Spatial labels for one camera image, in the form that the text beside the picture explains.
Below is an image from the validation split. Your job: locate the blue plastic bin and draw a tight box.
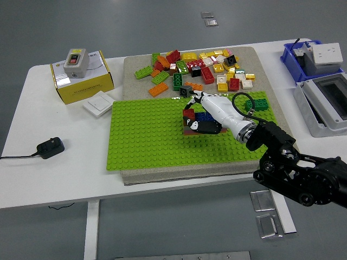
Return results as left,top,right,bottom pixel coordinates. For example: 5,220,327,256
280,40,345,83

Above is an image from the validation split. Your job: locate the white table leg with foot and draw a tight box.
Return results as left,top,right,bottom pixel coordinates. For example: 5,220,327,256
267,188,298,235

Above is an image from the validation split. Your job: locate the orange long brick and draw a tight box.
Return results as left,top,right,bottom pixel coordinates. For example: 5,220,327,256
185,81,204,92
148,82,169,98

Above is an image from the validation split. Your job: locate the black adapter cord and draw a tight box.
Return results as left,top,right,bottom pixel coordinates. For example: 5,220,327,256
0,153,40,160

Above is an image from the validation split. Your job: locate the grey-brown mat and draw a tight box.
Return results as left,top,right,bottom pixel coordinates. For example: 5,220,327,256
120,46,302,187

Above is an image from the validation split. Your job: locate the thin black cable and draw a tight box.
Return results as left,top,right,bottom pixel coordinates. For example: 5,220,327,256
48,203,74,210

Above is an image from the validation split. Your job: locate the red long brick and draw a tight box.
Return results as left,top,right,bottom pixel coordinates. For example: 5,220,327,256
200,67,215,85
165,50,181,63

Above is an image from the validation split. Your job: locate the white wall switch plate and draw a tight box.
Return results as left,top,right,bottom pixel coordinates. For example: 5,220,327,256
82,91,116,118

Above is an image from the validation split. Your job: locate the grey black square brick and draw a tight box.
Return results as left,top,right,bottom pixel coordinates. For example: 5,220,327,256
178,85,194,98

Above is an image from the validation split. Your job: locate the light green long brick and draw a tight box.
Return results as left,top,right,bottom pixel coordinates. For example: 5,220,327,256
134,66,154,80
151,71,170,85

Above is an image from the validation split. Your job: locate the white socket panel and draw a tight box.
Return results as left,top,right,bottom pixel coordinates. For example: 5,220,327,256
311,42,344,66

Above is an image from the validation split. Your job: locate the dark green long brick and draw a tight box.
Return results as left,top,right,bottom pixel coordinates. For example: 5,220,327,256
172,73,184,92
245,99,269,112

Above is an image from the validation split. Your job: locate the yellow rounded brick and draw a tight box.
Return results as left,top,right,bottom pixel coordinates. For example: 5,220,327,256
181,51,198,62

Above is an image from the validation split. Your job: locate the green studded baseplate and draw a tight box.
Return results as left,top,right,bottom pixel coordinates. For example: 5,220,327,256
105,91,278,172

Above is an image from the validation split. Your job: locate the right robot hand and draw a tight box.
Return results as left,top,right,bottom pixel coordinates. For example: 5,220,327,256
181,90,255,138

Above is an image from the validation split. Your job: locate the black power adapter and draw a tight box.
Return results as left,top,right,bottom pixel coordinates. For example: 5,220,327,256
36,136,65,160

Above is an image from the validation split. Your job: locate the grey distribution enclosure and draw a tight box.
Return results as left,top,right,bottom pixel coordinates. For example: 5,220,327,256
293,71,347,138

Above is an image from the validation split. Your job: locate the grey junction box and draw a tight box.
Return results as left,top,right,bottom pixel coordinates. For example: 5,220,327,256
303,53,344,75

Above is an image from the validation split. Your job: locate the red white-dotted brick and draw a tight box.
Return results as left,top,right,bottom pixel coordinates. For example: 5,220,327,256
186,60,207,72

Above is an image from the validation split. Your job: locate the yellow cardboard box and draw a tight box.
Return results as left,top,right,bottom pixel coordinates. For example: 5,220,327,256
49,50,115,106

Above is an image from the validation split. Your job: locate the grey push-button switch box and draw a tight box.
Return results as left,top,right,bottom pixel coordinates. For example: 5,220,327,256
63,48,90,79

